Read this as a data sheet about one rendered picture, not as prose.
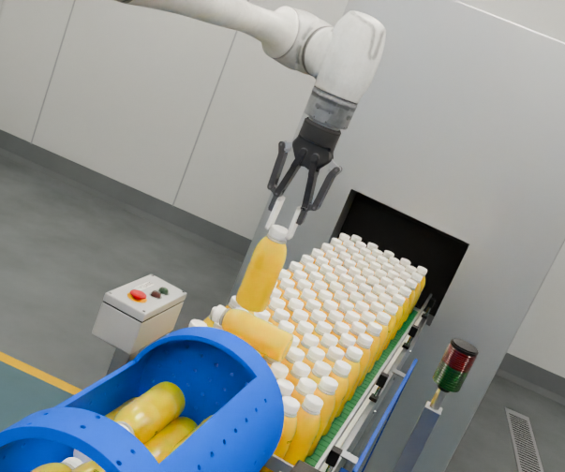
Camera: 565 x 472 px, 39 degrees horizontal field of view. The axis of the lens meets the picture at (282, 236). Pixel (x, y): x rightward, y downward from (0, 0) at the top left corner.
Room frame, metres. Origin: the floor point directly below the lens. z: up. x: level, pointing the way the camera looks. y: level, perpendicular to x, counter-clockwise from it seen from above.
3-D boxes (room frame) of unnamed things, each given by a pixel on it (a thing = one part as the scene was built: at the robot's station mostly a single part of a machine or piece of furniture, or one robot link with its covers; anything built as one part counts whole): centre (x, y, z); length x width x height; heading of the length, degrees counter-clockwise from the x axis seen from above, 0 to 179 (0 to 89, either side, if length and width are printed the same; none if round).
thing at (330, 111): (1.51, 0.01, 1.62); 0.09 x 0.09 x 0.06
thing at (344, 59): (1.52, 0.02, 1.73); 0.13 x 0.11 x 0.16; 42
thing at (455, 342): (1.61, -0.45, 1.18); 0.06 x 0.06 x 0.16
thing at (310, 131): (1.51, 0.01, 1.55); 0.08 x 0.07 x 0.09; 76
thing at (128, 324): (1.59, 0.22, 1.05); 0.20 x 0.10 x 0.10; 166
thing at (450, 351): (1.61, -0.45, 1.23); 0.06 x 0.06 x 0.04
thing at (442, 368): (1.61, -0.45, 1.18); 0.06 x 0.06 x 0.05
